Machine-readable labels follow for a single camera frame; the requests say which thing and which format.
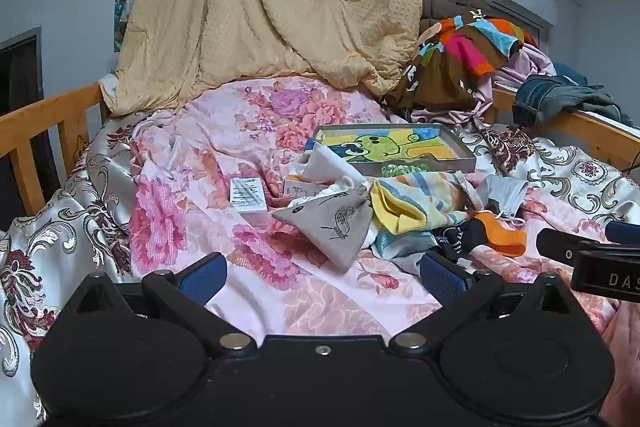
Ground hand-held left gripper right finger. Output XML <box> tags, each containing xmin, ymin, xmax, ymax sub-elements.
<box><xmin>389</xmin><ymin>252</ymin><xmax>583</xmax><ymax>354</ymax></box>

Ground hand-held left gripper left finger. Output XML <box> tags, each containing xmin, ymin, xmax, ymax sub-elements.
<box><xmin>64</xmin><ymin>252</ymin><xmax>256</xmax><ymax>354</ymax></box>

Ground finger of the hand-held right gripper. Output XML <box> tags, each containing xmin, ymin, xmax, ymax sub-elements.
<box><xmin>536</xmin><ymin>228</ymin><xmax>583</xmax><ymax>266</ymax></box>
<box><xmin>604</xmin><ymin>221</ymin><xmax>640</xmax><ymax>245</ymax></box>

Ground black sock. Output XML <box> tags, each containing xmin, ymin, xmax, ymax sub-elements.
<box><xmin>432</xmin><ymin>219</ymin><xmax>488</xmax><ymax>263</ymax></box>

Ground orange sock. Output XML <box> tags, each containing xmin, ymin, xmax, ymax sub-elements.
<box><xmin>472</xmin><ymin>211</ymin><xmax>527</xmax><ymax>257</ymax></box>

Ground white face mask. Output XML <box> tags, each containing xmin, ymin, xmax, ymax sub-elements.
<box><xmin>482</xmin><ymin>174</ymin><xmax>530</xmax><ymax>223</ymax></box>

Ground pastel striped cloth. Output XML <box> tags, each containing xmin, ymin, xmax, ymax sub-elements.
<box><xmin>372</xmin><ymin>171</ymin><xmax>483</xmax><ymax>258</ymax></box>

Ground yellow sock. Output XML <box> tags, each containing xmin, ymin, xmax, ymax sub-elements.
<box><xmin>372</xmin><ymin>179</ymin><xmax>428</xmax><ymax>235</ymax></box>

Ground grey printed sock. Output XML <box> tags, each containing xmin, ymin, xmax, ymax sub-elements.
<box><xmin>271</xmin><ymin>192</ymin><xmax>373</xmax><ymax>270</ymax></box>

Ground grey box of socks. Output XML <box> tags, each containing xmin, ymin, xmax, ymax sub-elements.
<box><xmin>312</xmin><ymin>123</ymin><xmax>477</xmax><ymax>178</ymax></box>

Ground white sock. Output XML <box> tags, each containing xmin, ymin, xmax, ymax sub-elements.
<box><xmin>295</xmin><ymin>143</ymin><xmax>372</xmax><ymax>200</ymax></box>

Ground satin damask blanket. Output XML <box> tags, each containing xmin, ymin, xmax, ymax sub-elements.
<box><xmin>0</xmin><ymin>112</ymin><xmax>640</xmax><ymax>423</ymax></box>

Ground small white box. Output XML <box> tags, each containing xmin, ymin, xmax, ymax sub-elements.
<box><xmin>230</xmin><ymin>177</ymin><xmax>266</xmax><ymax>215</ymax></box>

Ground pink floral bed sheet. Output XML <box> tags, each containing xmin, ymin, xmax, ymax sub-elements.
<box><xmin>130</xmin><ymin>74</ymin><xmax>621</xmax><ymax>343</ymax></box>

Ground grey green garment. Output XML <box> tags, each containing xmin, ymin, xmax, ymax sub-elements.
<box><xmin>575</xmin><ymin>86</ymin><xmax>637</xmax><ymax>128</ymax></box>

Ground orange and white box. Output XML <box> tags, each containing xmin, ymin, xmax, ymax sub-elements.
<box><xmin>282</xmin><ymin>174</ymin><xmax>321</xmax><ymax>198</ymax></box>

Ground blue denim jeans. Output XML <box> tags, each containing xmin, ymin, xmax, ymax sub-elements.
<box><xmin>512</xmin><ymin>63</ymin><xmax>601</xmax><ymax>128</ymax></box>

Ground light pink cloth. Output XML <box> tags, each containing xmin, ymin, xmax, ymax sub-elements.
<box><xmin>410</xmin><ymin>44</ymin><xmax>558</xmax><ymax>128</ymax></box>

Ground colourful brown patchwork garment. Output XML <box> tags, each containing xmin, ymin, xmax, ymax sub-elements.
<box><xmin>385</xmin><ymin>9</ymin><xmax>538</xmax><ymax>112</ymax></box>

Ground tan quilt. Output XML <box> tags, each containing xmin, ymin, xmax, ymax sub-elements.
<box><xmin>107</xmin><ymin>0</ymin><xmax>426</xmax><ymax>118</ymax></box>

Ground wooden bed rail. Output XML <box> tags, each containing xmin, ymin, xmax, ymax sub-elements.
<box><xmin>0</xmin><ymin>82</ymin><xmax>108</xmax><ymax>218</ymax></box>
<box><xmin>492</xmin><ymin>87</ymin><xmax>640</xmax><ymax>172</ymax></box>

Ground teal wall poster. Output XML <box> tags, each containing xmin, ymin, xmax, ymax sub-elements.
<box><xmin>114</xmin><ymin>0</ymin><xmax>136</xmax><ymax>52</ymax></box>

